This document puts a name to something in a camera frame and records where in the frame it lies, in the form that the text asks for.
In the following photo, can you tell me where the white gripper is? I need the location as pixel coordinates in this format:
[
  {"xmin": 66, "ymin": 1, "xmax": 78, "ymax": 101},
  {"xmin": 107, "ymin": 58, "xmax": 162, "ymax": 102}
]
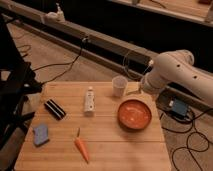
[{"xmin": 127, "ymin": 77, "xmax": 154, "ymax": 95}]

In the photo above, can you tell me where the white bottle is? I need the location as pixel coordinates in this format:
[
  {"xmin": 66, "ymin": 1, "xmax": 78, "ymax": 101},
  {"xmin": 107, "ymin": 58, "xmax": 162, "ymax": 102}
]
[{"xmin": 84, "ymin": 86, "xmax": 95, "ymax": 115}]

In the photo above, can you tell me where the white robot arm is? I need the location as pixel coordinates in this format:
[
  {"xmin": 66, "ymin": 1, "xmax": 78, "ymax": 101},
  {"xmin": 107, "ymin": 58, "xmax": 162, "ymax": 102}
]
[{"xmin": 139, "ymin": 50, "xmax": 213, "ymax": 107}]

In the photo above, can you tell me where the orange ceramic bowl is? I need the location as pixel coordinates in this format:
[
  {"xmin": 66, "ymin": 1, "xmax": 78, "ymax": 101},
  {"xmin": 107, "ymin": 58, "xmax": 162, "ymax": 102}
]
[{"xmin": 117, "ymin": 99, "xmax": 152, "ymax": 130}]

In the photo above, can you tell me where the translucent plastic cup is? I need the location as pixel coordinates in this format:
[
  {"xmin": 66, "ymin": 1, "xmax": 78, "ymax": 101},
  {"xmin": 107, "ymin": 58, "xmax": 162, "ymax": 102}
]
[{"xmin": 112, "ymin": 76, "xmax": 128, "ymax": 97}]

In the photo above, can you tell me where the blue power box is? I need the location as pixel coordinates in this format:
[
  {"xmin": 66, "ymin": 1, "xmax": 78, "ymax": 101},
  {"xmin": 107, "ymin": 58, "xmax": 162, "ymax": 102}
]
[{"xmin": 169, "ymin": 99, "xmax": 188, "ymax": 118}]

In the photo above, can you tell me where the orange toy carrot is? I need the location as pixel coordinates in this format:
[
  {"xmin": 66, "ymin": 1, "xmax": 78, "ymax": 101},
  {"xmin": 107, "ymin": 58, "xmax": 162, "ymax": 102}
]
[{"xmin": 74, "ymin": 129, "xmax": 90, "ymax": 162}]

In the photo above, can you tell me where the black striped block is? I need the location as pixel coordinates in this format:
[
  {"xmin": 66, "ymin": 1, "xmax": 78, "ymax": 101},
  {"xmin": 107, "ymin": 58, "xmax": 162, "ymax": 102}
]
[{"xmin": 44, "ymin": 99, "xmax": 66, "ymax": 120}]

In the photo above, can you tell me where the blue sponge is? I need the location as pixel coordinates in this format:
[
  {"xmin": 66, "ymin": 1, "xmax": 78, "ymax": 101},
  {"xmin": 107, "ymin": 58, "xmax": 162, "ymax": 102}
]
[{"xmin": 33, "ymin": 124, "xmax": 49, "ymax": 146}]

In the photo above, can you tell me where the black tripod stand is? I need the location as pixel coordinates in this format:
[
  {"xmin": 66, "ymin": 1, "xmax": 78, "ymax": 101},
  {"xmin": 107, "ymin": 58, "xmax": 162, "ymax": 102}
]
[{"xmin": 0, "ymin": 13, "xmax": 42, "ymax": 150}]

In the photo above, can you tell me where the white looped cable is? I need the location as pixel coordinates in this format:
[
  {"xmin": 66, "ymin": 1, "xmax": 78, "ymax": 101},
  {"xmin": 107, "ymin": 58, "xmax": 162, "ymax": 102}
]
[{"xmin": 122, "ymin": 49, "xmax": 155, "ymax": 81}]

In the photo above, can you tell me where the grey metal rail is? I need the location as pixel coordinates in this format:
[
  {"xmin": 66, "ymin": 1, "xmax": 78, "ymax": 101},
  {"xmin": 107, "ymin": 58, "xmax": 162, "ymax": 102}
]
[{"xmin": 0, "ymin": 0, "xmax": 213, "ymax": 111}]

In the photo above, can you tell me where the black floor cable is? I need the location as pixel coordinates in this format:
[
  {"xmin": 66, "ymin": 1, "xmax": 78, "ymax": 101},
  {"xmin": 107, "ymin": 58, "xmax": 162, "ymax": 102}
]
[{"xmin": 159, "ymin": 107, "xmax": 213, "ymax": 171}]

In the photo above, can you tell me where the black hanging cable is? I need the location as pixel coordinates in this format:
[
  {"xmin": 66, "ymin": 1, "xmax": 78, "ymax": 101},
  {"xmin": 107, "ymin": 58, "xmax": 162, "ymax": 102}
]
[{"xmin": 16, "ymin": 37, "xmax": 90, "ymax": 83}]

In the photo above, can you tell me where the white clamp on rail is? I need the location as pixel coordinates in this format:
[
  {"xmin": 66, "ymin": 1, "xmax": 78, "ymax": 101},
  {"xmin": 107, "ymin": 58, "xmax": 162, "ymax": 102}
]
[{"xmin": 46, "ymin": 4, "xmax": 65, "ymax": 22}]

